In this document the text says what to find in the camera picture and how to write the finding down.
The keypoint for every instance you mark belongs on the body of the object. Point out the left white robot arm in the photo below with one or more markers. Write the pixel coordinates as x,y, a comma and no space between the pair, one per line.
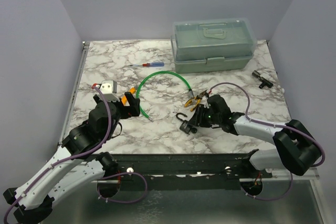
70,166

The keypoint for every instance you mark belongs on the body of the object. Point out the black Kaijing padlock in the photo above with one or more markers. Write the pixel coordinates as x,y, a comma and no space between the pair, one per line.
185,126

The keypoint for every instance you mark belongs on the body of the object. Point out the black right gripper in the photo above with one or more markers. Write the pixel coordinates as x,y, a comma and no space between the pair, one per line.
198,118

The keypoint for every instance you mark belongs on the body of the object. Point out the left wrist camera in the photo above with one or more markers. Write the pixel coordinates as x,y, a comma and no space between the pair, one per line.
109,90

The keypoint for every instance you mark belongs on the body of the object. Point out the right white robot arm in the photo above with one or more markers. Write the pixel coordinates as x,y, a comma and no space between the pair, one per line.
294,150

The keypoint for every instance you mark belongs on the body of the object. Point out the green cable lock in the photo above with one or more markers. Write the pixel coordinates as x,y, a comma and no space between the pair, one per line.
159,73

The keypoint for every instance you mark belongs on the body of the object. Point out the orange utility knife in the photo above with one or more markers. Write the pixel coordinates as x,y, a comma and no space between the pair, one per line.
124,99

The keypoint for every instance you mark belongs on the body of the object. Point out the aluminium side rail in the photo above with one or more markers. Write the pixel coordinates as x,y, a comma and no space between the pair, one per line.
73,96

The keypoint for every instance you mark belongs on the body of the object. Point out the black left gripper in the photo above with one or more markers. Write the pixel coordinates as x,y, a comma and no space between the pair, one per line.
134,109

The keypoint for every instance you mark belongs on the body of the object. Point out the yellow black needle-nose pliers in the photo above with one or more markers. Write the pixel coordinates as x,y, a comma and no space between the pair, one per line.
197,99

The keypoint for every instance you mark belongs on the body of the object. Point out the black metal base rail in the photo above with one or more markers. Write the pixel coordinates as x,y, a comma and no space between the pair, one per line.
181,172

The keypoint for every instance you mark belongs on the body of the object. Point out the green translucent tool box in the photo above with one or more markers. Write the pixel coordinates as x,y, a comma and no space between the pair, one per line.
212,45

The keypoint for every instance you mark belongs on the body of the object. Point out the black cylinder lock part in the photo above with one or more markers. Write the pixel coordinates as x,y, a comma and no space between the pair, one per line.
264,82

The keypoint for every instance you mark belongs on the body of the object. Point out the red blue screwdriver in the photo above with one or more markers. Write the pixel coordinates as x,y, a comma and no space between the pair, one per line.
149,64

